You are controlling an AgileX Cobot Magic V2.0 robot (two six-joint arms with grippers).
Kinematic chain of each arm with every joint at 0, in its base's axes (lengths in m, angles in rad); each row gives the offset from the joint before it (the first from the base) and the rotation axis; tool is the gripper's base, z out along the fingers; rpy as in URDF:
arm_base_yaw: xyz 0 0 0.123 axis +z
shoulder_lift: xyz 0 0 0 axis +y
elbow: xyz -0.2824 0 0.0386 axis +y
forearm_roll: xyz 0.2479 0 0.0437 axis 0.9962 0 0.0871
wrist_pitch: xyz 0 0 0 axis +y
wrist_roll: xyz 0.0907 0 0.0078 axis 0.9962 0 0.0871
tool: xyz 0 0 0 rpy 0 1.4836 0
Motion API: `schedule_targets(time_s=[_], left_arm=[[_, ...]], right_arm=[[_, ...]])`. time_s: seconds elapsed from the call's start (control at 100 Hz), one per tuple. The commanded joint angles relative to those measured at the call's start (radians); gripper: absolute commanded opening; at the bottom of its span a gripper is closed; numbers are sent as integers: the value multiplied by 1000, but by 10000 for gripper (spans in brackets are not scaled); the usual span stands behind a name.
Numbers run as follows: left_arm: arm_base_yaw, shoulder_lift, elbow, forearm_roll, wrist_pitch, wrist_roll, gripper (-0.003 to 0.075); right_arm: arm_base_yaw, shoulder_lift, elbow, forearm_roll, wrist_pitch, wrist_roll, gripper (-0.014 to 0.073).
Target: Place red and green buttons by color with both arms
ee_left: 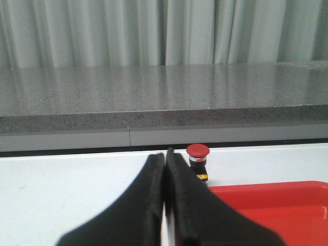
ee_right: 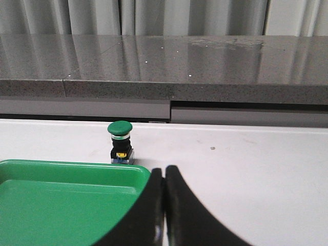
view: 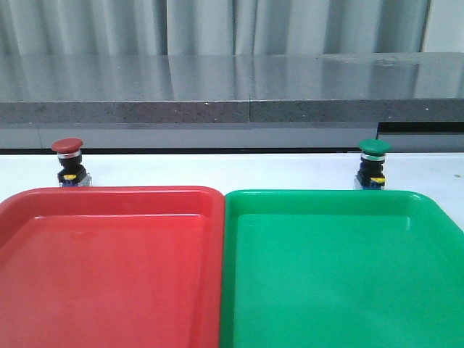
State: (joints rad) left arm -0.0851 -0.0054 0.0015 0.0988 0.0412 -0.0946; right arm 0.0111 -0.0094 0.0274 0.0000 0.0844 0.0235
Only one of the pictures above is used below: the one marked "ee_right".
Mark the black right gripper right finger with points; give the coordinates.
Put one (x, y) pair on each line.
(188, 220)

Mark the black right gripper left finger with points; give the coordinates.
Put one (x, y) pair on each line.
(143, 224)

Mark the green mushroom push button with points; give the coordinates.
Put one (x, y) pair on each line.
(122, 151)

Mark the green plastic tray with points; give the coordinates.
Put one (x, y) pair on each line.
(65, 203)

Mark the grey granite counter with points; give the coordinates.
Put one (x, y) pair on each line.
(215, 80)

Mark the white pleated curtain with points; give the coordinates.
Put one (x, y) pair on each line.
(295, 18)

